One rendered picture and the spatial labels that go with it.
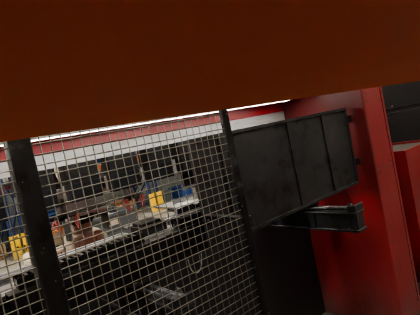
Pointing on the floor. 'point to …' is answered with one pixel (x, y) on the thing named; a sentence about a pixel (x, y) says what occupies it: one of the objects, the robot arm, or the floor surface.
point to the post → (37, 227)
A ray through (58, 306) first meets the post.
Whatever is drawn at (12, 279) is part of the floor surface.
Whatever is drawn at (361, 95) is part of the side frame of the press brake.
